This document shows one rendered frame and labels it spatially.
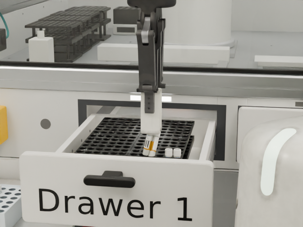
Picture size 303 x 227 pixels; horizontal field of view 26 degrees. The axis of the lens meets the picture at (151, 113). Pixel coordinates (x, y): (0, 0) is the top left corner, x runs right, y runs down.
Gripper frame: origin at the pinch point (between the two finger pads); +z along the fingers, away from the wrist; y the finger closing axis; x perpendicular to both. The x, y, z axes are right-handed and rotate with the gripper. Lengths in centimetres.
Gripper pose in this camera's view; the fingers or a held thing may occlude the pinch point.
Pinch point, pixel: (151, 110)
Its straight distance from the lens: 104.2
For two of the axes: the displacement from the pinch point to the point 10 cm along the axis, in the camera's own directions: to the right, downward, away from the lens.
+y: -1.6, 2.5, -9.6
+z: 0.0, 9.7, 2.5
